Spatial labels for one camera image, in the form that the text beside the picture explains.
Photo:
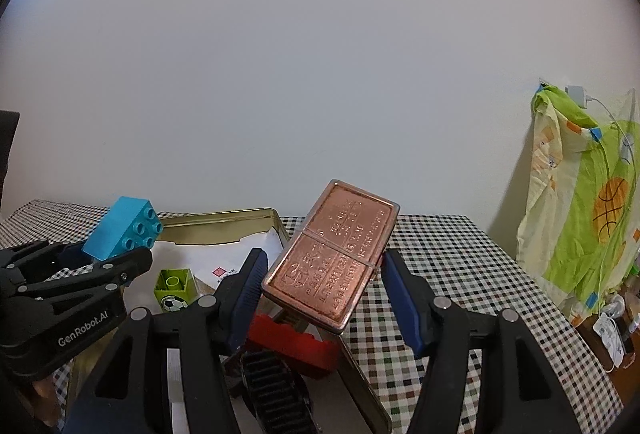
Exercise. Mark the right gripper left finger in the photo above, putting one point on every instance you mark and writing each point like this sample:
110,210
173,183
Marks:
128,392

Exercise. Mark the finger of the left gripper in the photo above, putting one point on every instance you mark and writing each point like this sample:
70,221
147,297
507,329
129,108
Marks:
41,269
101,285

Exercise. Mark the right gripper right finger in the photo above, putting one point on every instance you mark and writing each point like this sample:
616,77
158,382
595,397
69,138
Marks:
519,390

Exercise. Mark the blue toy brick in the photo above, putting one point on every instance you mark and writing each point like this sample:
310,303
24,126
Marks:
129,224

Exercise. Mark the green toy brick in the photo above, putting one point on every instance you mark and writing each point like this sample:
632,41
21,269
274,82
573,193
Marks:
175,289

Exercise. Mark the red toy brick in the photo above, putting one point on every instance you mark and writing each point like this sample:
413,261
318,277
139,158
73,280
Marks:
301,347

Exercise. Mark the copper metal case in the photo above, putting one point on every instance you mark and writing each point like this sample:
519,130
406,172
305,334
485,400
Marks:
323,271

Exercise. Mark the white paper liner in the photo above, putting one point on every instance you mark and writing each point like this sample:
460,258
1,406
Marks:
233,272

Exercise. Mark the clutter on side table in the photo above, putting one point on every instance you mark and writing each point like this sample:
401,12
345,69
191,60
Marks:
617,323

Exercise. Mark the checkered tablecloth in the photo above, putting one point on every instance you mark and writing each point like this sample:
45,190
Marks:
456,257

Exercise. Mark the green patterned hanging cloth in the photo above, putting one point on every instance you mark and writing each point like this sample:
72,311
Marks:
580,232

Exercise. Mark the gold metal tin tray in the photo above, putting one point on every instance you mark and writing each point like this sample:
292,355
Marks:
342,399

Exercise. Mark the white wall charger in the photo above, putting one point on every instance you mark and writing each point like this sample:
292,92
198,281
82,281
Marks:
578,95

